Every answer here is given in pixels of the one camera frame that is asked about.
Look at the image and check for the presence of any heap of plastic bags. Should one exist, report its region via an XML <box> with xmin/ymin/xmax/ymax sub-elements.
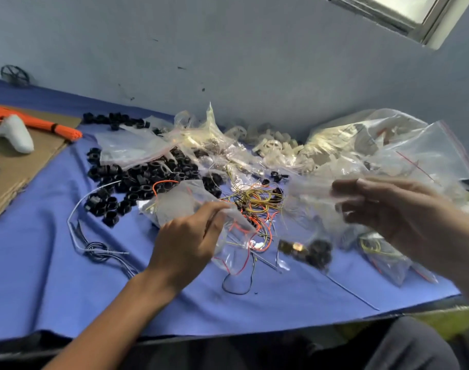
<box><xmin>167</xmin><ymin>103</ymin><xmax>256</xmax><ymax>172</ymax></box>

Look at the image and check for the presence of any long yellow green wire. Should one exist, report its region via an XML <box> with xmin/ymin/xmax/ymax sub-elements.
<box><xmin>321</xmin><ymin>268</ymin><xmax>383</xmax><ymax>315</ymax></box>

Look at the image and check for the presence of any stack of plastic bags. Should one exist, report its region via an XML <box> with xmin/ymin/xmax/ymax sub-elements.
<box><xmin>95</xmin><ymin>124</ymin><xmax>179</xmax><ymax>171</ymax></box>

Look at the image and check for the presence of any person's right hand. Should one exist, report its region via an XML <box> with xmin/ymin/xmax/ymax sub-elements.
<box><xmin>330</xmin><ymin>176</ymin><xmax>469</xmax><ymax>287</ymax></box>

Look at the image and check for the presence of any pile of white plastic wheels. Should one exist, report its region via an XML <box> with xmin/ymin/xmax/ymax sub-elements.
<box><xmin>248</xmin><ymin>130</ymin><xmax>329</xmax><ymax>176</ymax></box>

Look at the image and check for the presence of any window frame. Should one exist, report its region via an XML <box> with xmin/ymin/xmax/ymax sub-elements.
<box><xmin>318</xmin><ymin>0</ymin><xmax>469</xmax><ymax>52</ymax></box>

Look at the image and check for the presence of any orange wire loop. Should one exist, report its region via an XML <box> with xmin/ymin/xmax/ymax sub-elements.
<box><xmin>229</xmin><ymin>214</ymin><xmax>275</xmax><ymax>253</ymax></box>

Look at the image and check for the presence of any black round wheel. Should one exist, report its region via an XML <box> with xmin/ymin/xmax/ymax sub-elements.
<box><xmin>0</xmin><ymin>64</ymin><xmax>32</xmax><ymax>88</ymax></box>

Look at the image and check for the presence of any orange tie bundle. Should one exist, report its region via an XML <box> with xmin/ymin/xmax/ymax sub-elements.
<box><xmin>0</xmin><ymin>103</ymin><xmax>83</xmax><ymax>144</ymax></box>

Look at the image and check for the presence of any person's left forearm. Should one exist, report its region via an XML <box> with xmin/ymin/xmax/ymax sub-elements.
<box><xmin>44</xmin><ymin>268</ymin><xmax>179</xmax><ymax>370</ymax></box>

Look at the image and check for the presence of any person's left hand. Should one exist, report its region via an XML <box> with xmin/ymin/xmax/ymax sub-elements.
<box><xmin>147</xmin><ymin>199</ymin><xmax>233</xmax><ymax>295</ymax></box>

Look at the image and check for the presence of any pile of black plastic rings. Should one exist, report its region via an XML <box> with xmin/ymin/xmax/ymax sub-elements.
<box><xmin>79</xmin><ymin>110</ymin><xmax>225</xmax><ymax>230</ymax></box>

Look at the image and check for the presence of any pile of large plastic bags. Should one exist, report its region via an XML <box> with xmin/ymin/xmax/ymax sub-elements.
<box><xmin>298</xmin><ymin>107</ymin><xmax>469</xmax><ymax>287</ymax></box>

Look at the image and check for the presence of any clear zip plastic bag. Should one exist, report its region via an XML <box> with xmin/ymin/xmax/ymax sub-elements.
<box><xmin>137</xmin><ymin>178</ymin><xmax>256</xmax><ymax>276</ymax></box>
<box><xmin>275</xmin><ymin>172</ymin><xmax>391</xmax><ymax>274</ymax></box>

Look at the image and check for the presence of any grey wire bundle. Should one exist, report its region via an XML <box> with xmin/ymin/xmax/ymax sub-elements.
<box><xmin>66</xmin><ymin>179</ymin><xmax>145</xmax><ymax>282</ymax></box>

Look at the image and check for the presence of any brown cardboard sheet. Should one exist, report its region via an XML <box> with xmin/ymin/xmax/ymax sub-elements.
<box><xmin>0</xmin><ymin>104</ymin><xmax>83</xmax><ymax>228</ymax></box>

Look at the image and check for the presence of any white handheld device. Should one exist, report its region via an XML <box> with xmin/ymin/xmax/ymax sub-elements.
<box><xmin>0</xmin><ymin>113</ymin><xmax>36</xmax><ymax>156</ymax></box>

